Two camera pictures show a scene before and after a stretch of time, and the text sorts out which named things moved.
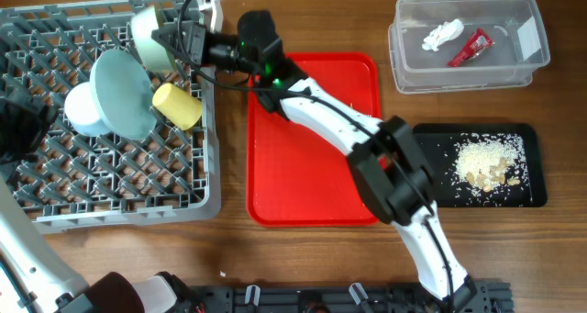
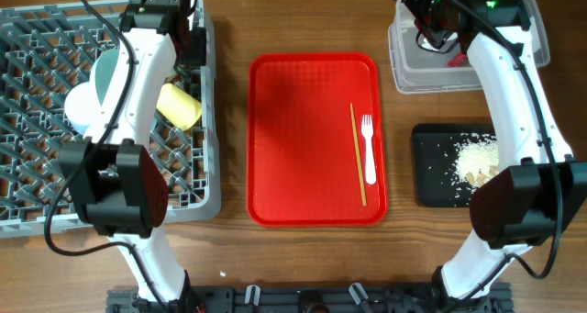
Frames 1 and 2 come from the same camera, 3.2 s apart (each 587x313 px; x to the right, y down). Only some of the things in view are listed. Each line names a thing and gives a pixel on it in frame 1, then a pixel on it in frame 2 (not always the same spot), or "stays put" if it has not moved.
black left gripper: (35, 120) to (198, 56)
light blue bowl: (82, 111) stays put
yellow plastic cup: (183, 108) stays put
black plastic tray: (484, 164) stays put
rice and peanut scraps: (494, 162) stays put
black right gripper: (195, 43) to (412, 0)
